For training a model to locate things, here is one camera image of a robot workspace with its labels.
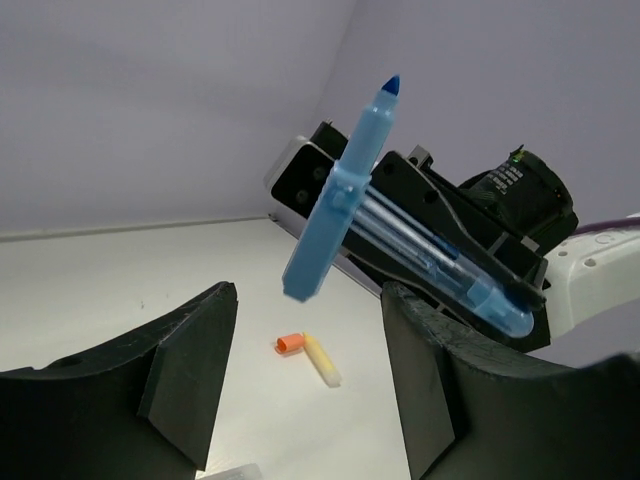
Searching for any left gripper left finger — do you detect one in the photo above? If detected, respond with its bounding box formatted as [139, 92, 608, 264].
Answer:
[1, 282, 238, 479]

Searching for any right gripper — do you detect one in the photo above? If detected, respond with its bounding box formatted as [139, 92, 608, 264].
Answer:
[343, 146, 578, 350]

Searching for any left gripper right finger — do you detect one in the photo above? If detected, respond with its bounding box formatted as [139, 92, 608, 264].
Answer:
[381, 283, 639, 479]

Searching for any blue pen cap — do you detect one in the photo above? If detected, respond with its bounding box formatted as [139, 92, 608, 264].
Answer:
[351, 188, 534, 338]

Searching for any blue highlighter pen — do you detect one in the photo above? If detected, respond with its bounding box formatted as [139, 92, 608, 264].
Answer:
[282, 75, 400, 302]

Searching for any yellow highlighter pen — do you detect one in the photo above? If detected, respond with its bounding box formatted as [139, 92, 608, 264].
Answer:
[303, 332, 342, 388]

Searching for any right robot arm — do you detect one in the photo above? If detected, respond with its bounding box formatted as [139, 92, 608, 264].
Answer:
[346, 147, 639, 353]

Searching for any short pencil in tube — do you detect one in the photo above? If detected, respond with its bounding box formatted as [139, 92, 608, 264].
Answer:
[199, 463, 263, 480]

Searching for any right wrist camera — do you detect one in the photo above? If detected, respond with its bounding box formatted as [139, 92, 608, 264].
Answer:
[264, 120, 347, 225]

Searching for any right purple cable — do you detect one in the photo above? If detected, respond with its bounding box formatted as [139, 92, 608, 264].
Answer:
[579, 214, 640, 235]

